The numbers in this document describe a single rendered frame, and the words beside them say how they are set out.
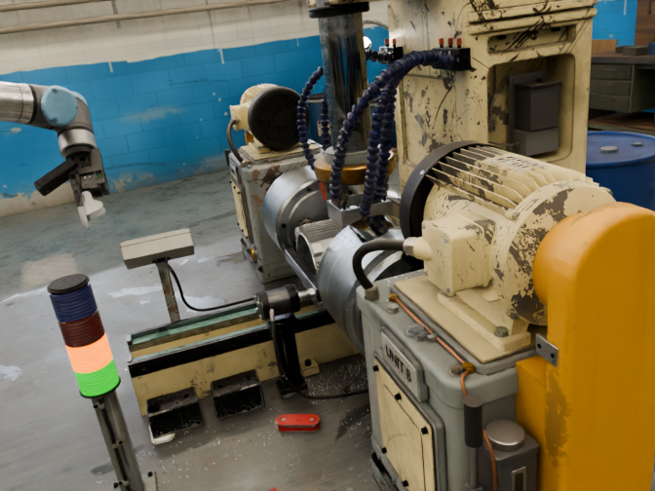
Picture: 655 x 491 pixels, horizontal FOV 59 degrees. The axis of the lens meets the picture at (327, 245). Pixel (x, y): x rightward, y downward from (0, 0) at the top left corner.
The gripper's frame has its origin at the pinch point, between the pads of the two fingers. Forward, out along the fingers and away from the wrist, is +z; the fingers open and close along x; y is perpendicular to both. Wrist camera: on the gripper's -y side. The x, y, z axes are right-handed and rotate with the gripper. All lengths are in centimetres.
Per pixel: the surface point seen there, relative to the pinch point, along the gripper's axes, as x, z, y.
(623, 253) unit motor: -98, 58, 57
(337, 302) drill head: -43, 45, 45
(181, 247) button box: -3.5, 13.1, 21.6
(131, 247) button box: -3.6, 10.2, 9.9
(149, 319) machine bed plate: 25.7, 21.1, 9.0
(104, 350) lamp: -47, 43, 6
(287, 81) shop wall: 421, -320, 193
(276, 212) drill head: -8.2, 11.1, 46.0
